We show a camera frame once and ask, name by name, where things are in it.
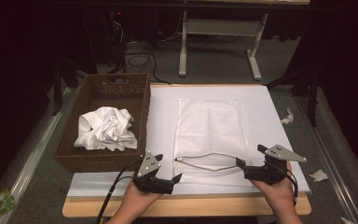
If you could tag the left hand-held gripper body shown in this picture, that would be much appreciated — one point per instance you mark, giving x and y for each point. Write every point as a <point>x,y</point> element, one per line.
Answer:
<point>147,166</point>

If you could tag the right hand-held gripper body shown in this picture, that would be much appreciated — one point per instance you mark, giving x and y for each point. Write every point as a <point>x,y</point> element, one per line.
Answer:
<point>273,172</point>

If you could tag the white mesh laundry bag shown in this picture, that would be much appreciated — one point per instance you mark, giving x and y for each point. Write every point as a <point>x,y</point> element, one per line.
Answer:
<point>211,127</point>

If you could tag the white garment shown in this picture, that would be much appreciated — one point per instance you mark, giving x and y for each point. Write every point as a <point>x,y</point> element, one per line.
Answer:
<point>105,129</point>

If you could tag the brown woven basket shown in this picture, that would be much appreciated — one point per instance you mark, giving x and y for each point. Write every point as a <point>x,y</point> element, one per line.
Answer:
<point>71,155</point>

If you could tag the person's right hand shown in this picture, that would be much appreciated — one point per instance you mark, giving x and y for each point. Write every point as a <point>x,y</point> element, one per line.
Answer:
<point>276,193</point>

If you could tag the person's left hand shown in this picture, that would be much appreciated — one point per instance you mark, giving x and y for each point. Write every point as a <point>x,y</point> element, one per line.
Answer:
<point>140,197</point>

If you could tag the crumpled white paper scrap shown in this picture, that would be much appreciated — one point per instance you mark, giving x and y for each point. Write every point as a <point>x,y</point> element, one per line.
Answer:
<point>319,175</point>
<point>346,220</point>
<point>287,117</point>

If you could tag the white foam board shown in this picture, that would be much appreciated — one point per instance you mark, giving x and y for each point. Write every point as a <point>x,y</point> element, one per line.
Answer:
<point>267,102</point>

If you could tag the black stand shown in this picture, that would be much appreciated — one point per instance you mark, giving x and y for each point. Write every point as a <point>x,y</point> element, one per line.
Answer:
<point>57,84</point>
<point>313,93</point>

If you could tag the dark equipment with red light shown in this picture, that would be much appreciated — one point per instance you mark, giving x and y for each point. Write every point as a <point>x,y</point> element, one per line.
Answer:
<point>118,31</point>

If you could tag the metal floor rail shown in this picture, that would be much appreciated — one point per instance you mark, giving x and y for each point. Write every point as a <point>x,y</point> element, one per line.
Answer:
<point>28,161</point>
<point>329,155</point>

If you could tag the white desk frame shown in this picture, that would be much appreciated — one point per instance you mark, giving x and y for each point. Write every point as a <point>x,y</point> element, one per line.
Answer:
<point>220,27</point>

